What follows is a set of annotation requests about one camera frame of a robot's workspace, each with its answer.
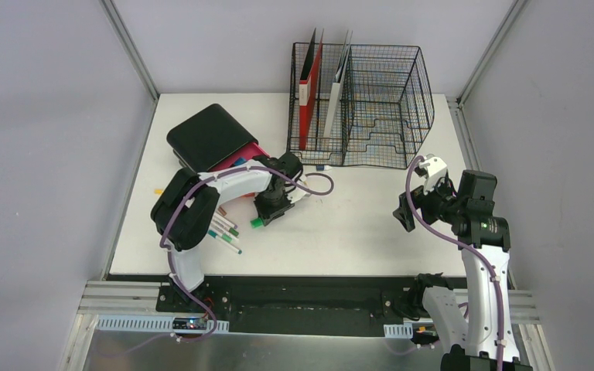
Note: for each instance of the red notebook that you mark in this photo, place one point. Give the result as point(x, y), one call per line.
point(308, 85)

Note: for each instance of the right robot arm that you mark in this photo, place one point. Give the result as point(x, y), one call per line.
point(463, 215)

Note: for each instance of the small blue white cap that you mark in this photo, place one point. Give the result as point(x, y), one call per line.
point(323, 168)

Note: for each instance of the white cable duct left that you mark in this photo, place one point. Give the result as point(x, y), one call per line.
point(178, 325)

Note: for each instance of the black wire mesh organizer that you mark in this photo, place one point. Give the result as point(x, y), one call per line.
point(381, 116)

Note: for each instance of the aluminium frame rail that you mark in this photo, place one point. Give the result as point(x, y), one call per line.
point(119, 297)

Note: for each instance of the white cable duct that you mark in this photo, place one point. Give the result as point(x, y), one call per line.
point(178, 325)
point(398, 331)

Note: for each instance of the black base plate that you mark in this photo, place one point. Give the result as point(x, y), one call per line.
point(283, 305)

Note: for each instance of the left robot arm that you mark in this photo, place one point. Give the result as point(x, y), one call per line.
point(183, 213)

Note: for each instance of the black pink drawer unit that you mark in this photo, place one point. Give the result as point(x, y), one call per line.
point(212, 140)

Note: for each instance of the teal tipped white pen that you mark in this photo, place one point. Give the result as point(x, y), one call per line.
point(225, 239)

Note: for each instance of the grey notebook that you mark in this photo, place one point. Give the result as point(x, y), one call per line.
point(337, 85)

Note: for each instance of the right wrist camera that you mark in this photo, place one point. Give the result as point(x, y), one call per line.
point(432, 168)

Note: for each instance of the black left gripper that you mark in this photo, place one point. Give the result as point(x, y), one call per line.
point(271, 211)

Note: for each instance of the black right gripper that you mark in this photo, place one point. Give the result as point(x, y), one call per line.
point(420, 199)

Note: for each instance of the green highlighter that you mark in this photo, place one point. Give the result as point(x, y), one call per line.
point(257, 222)

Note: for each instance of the white cable duct right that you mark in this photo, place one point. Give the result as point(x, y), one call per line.
point(398, 331)

